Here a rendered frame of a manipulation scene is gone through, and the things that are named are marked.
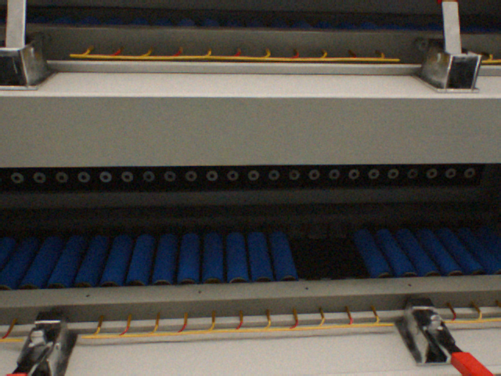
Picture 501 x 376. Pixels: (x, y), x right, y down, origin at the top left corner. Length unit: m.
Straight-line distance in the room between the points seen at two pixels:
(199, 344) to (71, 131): 0.17
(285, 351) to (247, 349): 0.03
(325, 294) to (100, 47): 0.24
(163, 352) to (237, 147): 0.16
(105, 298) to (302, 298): 0.15
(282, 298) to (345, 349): 0.06
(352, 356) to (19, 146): 0.26
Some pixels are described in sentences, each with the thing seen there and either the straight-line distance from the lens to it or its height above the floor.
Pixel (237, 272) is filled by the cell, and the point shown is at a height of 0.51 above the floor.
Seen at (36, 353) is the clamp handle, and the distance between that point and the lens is 0.32.
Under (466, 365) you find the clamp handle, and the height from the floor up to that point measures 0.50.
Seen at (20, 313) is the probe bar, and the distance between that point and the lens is 0.37.
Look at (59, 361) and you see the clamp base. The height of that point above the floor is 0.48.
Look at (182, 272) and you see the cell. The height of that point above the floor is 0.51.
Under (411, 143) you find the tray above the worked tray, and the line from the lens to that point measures 0.30.
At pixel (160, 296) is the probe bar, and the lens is 0.34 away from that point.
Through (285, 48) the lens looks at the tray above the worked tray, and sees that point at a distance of 0.33.
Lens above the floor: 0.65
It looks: 10 degrees down
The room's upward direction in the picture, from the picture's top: straight up
